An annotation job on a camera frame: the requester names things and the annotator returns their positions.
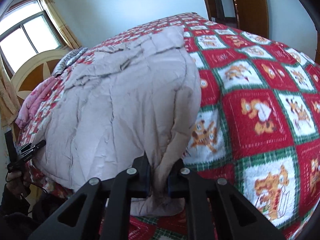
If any pink folded quilt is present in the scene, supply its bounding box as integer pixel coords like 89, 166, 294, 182
15, 77, 57, 129

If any brown wooden door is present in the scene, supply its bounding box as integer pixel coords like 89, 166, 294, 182
235, 0, 269, 38

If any beige puffer down jacket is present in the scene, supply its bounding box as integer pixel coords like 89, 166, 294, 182
32, 25, 201, 216

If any striped grey pillow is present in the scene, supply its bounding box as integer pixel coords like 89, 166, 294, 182
51, 47, 88, 77

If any person's left hand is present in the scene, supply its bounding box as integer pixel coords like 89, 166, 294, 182
6, 168, 31, 197

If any window with grey frame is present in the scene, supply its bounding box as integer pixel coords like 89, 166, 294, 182
1, 0, 66, 77

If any cream and brown headboard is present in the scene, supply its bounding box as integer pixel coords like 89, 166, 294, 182
11, 49, 69, 105

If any dark brown door frame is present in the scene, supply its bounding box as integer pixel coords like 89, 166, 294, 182
204, 0, 239, 28

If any yellow patterned curtain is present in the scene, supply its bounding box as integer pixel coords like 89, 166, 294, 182
40, 0, 82, 49

